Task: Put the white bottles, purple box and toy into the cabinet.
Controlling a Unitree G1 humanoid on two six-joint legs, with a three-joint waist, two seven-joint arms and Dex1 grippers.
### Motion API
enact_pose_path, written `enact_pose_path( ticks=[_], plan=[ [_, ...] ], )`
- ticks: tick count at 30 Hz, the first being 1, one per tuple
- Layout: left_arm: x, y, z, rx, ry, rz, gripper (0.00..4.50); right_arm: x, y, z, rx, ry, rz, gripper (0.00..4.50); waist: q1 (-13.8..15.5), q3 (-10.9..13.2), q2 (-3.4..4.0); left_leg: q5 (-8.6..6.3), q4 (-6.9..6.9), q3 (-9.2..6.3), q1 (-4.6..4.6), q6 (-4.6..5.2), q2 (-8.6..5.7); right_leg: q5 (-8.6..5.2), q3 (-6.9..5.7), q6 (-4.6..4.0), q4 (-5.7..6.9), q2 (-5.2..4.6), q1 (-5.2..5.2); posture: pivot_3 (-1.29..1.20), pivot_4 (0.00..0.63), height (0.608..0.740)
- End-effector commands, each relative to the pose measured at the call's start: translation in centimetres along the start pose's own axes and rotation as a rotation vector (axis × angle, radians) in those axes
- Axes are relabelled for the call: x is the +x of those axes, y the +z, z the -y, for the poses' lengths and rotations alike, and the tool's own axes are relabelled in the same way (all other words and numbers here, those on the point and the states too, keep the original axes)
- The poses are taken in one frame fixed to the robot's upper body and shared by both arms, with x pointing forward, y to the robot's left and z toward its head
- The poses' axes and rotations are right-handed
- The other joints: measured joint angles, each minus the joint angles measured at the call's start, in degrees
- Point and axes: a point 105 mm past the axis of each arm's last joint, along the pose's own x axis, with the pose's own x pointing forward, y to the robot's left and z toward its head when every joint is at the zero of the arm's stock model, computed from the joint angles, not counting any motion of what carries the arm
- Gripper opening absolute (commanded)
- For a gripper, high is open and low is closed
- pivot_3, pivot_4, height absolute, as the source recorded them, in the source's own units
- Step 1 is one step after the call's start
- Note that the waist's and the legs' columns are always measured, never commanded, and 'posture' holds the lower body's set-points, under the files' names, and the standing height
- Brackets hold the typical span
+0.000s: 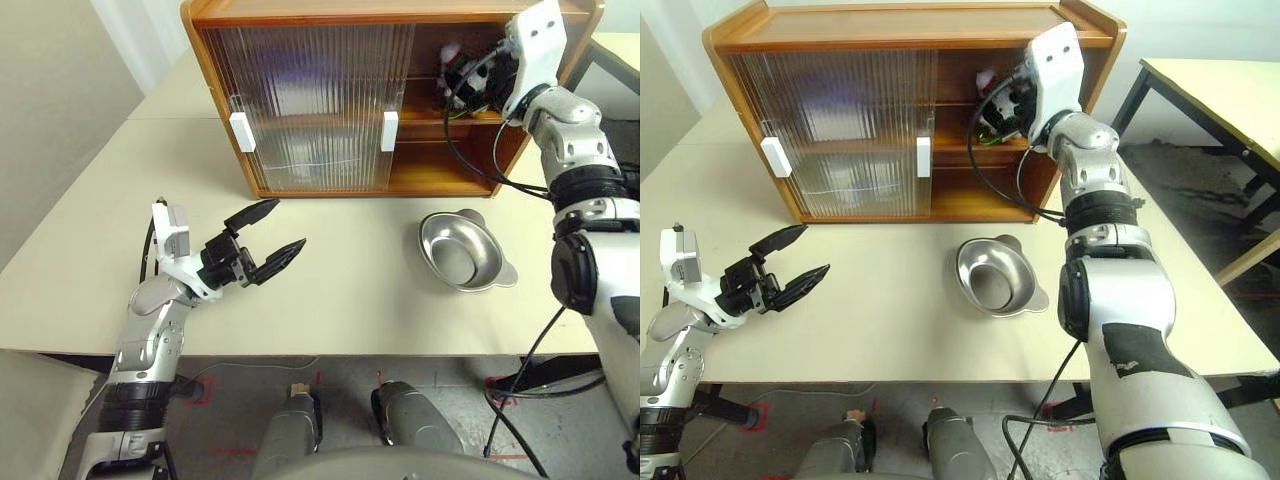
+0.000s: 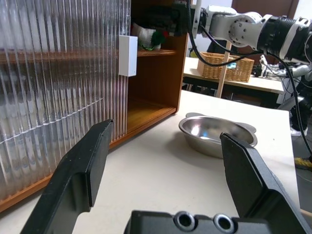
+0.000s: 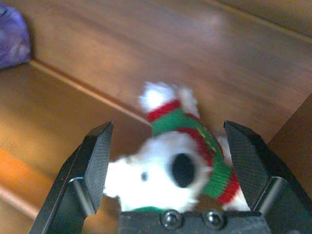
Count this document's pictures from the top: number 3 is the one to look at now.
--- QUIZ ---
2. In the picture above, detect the white plush dog striped sweater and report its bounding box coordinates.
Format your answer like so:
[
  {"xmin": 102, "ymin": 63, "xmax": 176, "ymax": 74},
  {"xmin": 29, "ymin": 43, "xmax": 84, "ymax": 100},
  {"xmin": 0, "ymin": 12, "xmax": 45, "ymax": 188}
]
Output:
[{"xmin": 103, "ymin": 81, "xmax": 252, "ymax": 213}]

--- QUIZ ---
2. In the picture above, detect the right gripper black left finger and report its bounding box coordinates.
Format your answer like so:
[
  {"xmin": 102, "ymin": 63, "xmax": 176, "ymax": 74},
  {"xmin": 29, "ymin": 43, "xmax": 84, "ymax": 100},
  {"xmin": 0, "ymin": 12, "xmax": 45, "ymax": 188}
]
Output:
[{"xmin": 29, "ymin": 121, "xmax": 114, "ymax": 234}]

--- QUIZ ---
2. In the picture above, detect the purple tissue pack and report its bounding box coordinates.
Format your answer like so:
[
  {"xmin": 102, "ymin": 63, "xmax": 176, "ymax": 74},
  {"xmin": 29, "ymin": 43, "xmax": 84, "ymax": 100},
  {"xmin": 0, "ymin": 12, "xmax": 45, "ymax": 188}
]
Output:
[{"xmin": 0, "ymin": 2, "xmax": 32, "ymax": 70}]

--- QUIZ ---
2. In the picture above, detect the brown wooden cabinet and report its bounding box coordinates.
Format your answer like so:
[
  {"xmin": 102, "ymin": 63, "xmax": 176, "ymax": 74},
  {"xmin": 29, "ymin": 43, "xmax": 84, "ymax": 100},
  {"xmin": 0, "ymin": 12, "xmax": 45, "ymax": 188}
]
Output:
[{"xmin": 0, "ymin": 0, "xmax": 312, "ymax": 234}]

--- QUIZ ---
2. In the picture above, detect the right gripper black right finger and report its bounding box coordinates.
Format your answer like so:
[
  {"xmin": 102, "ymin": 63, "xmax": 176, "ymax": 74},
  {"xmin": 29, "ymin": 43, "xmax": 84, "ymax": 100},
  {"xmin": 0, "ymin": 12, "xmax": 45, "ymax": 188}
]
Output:
[{"xmin": 223, "ymin": 120, "xmax": 312, "ymax": 234}]

